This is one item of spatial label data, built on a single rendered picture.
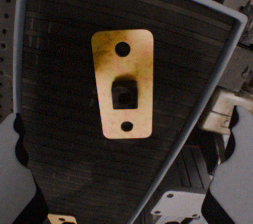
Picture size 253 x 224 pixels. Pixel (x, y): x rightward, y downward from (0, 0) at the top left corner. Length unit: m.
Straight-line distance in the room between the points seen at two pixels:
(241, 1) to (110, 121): 0.18
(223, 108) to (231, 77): 0.06
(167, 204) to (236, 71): 0.23
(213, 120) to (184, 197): 0.14
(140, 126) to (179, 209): 0.24
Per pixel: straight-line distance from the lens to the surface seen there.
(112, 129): 0.16
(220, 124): 0.29
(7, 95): 0.80
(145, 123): 0.15
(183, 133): 0.16
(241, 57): 0.23
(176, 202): 0.35
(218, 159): 0.31
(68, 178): 0.22
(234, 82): 0.24
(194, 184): 0.36
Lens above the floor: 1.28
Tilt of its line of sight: 60 degrees down
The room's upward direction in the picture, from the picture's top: 178 degrees counter-clockwise
